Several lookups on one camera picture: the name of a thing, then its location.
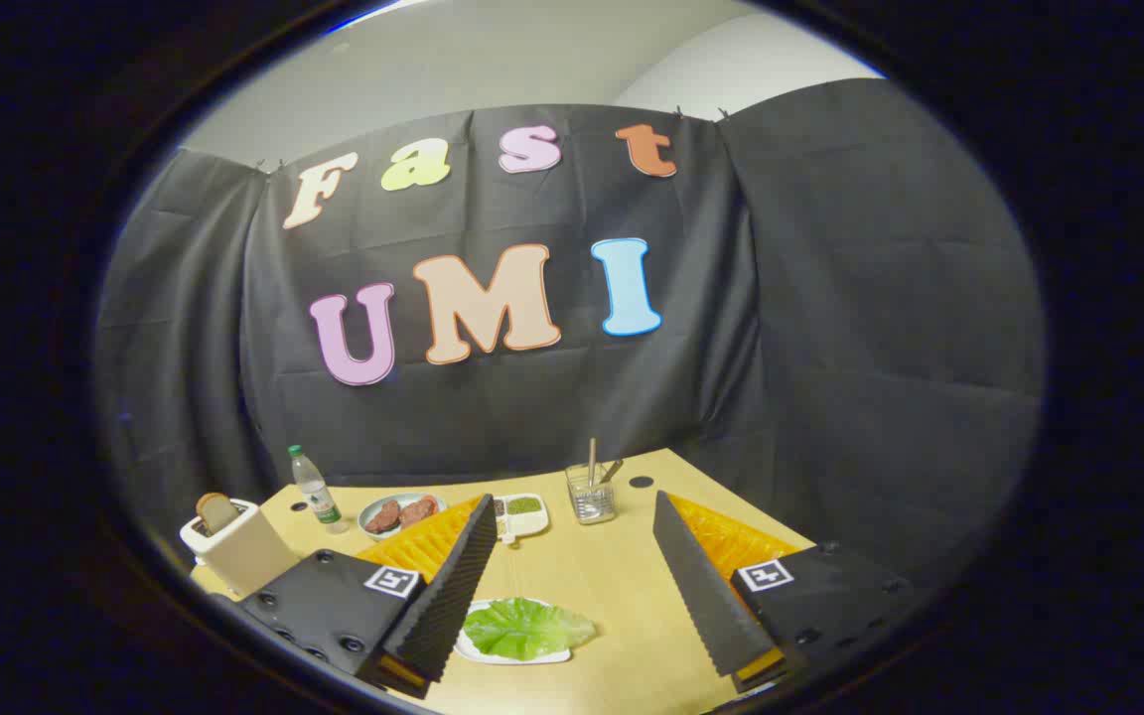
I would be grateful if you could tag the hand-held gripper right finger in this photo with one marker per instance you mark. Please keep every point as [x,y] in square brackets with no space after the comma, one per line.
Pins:
[701,586]

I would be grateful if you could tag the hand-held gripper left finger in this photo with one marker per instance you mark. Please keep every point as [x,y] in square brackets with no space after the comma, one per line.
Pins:
[453,586]

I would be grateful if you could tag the green lettuce leaf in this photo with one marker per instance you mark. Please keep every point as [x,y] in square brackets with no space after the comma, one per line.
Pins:
[522,628]

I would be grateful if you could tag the toasted bread slice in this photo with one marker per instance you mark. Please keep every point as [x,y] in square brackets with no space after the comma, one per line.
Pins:
[217,511]

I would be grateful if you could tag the white square plate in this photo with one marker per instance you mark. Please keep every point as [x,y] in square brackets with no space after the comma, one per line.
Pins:
[466,647]

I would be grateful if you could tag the brown meat patty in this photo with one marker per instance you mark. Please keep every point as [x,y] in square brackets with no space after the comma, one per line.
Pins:
[383,516]
[417,511]

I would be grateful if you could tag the white divided grain dish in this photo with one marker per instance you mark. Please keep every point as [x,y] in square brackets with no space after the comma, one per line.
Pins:
[527,524]

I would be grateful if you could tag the light blue round plate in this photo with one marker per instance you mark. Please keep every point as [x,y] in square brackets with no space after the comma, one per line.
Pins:
[388,499]

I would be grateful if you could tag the clear plastic water bottle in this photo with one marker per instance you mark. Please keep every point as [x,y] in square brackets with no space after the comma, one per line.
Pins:
[316,494]

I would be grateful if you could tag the thin wooden stick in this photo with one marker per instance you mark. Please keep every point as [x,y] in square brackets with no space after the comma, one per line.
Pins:
[592,457]

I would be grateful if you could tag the cream toaster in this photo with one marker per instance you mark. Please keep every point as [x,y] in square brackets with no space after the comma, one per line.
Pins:
[244,551]

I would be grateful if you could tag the black backdrop cloth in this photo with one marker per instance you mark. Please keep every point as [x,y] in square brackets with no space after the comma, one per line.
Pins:
[830,298]

